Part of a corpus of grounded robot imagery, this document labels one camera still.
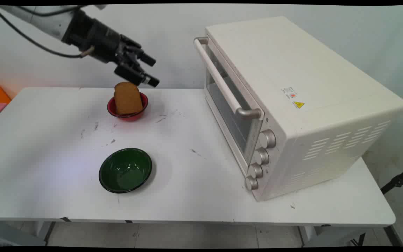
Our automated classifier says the glass oven door with handle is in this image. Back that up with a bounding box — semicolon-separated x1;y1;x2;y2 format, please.
193;36;266;175

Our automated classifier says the white label sticker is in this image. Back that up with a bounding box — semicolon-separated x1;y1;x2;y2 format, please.
281;87;297;100

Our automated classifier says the white table leg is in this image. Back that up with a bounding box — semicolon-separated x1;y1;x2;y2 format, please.
298;226;328;247
34;221;57;246

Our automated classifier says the brown bread slice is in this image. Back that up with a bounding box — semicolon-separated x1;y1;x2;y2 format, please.
114;82;143;116

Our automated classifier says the dark green bowl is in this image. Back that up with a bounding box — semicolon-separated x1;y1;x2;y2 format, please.
99;148;153;194

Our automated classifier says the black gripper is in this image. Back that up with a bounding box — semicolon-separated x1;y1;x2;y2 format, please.
61;9;160;88

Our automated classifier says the silver oven knob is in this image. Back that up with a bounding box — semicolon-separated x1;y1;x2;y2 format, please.
259;129;277;149
249;163;264;179
245;176;259;191
254;147;270;166

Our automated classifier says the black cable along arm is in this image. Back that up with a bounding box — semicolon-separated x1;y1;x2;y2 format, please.
0;5;92;59

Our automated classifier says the black tripod stand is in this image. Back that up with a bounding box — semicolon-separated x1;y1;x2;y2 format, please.
380;164;403;195

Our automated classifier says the cream toaster oven body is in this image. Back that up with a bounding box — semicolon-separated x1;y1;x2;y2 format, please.
204;16;403;202

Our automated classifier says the red bowl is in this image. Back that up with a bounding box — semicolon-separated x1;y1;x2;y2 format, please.
107;92;149;122

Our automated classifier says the thin black cable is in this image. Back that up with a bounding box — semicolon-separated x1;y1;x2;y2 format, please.
15;5;90;17

